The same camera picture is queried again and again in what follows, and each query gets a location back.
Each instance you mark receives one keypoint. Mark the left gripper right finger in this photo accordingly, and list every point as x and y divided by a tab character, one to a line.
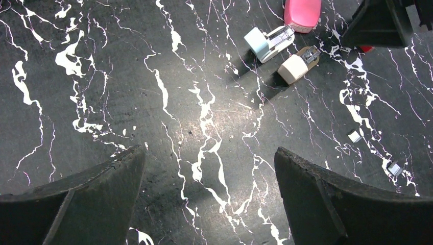
324	207

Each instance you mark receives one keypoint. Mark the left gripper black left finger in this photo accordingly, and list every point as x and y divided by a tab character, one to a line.
94	206

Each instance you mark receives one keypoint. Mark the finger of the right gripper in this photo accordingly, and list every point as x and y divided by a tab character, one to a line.
379	24

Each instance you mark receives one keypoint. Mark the grey staple strip box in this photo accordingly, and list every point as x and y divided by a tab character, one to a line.
366	49

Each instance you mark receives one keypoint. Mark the small white staple piece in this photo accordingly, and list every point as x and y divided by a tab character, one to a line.
354	136

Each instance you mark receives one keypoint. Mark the beige small eraser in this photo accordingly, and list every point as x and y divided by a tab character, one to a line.
297	65

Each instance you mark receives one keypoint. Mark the light blue stapler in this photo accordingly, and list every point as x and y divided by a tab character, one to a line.
265	46

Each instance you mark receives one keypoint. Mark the pink eraser block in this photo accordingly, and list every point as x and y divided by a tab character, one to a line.
302	15

